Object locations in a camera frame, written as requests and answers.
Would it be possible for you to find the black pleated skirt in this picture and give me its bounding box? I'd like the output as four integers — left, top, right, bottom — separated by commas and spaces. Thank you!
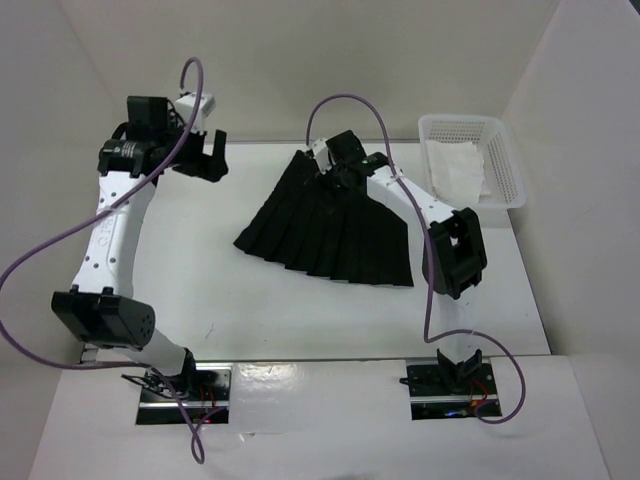
233, 150, 414, 288

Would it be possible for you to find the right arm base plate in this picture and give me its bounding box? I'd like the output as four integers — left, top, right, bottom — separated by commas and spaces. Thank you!
399, 359, 502, 420

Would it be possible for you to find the white plastic basket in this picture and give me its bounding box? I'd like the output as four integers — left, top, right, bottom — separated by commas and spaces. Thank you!
418, 114, 526, 212

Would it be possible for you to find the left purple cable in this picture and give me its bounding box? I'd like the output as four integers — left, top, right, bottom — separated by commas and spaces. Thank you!
0, 57, 226, 465

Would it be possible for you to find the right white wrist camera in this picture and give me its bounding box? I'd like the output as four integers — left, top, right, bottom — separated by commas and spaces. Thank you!
305, 138, 333, 176

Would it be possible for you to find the white cloth in basket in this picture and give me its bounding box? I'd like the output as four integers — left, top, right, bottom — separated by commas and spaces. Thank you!
425, 140, 491, 205

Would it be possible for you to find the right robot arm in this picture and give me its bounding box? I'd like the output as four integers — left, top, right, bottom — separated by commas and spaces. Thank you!
310, 130, 487, 393

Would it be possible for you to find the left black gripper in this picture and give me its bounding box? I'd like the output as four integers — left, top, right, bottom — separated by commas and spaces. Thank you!
158, 115, 227, 182

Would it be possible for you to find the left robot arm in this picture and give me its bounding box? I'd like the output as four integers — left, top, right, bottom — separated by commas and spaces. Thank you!
51, 93, 228, 400

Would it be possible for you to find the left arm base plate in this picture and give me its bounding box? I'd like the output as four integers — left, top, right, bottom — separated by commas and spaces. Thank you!
121, 362, 232, 426

